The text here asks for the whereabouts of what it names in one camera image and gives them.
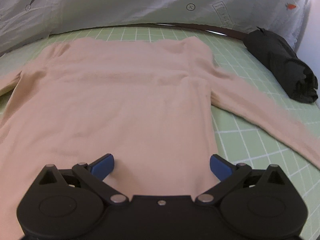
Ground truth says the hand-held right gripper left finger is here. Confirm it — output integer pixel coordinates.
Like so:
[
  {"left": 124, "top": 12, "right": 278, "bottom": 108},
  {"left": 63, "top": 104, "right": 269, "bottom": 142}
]
[{"left": 36, "top": 154, "right": 130, "bottom": 207}]

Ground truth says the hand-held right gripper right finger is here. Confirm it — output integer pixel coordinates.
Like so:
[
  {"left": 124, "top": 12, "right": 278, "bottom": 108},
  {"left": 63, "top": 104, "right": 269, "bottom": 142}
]
[{"left": 195, "top": 154, "right": 291, "bottom": 207}]

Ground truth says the beige sweater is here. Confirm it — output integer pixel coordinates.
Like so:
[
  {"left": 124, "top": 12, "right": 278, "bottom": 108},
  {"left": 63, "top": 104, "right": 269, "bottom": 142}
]
[{"left": 0, "top": 36, "right": 320, "bottom": 240}]

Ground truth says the black folded garment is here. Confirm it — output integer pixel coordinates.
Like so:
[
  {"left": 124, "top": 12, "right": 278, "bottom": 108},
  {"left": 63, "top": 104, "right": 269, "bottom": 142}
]
[{"left": 243, "top": 27, "right": 319, "bottom": 104}]

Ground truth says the carrot printed grey sheet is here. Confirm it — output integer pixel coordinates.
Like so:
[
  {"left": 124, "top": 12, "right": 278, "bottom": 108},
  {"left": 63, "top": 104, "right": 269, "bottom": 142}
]
[{"left": 0, "top": 0, "right": 316, "bottom": 56}]

